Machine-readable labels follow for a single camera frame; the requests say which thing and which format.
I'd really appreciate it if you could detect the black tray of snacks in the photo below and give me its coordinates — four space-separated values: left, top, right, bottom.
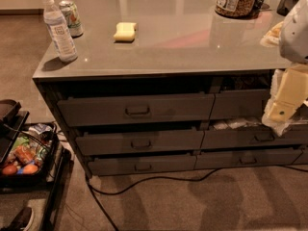
0 123 59 188

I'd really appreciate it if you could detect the yellow sponge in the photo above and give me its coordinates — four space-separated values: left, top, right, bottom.
114 22 137 42

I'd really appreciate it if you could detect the clear plastic water bottle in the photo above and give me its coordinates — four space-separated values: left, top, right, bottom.
41 0 77 63

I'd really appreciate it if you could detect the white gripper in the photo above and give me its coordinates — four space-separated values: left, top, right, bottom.
262 64 308 137

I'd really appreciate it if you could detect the green soda can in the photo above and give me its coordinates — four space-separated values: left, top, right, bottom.
59 0 84 38

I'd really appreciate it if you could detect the red apple in tray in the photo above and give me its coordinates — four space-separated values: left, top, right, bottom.
2 165 17 175

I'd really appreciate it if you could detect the black floor cable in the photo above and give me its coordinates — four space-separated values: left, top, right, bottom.
84 165 308 231

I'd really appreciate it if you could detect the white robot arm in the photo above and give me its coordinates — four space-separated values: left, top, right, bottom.
262 0 308 136

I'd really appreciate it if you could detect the grey drawer cabinet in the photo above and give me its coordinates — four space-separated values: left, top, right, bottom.
34 0 307 176

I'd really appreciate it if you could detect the orange snack can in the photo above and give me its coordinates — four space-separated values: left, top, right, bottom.
14 145 34 165

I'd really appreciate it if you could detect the orange fruit in tray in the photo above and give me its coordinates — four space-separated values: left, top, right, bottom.
23 164 39 175

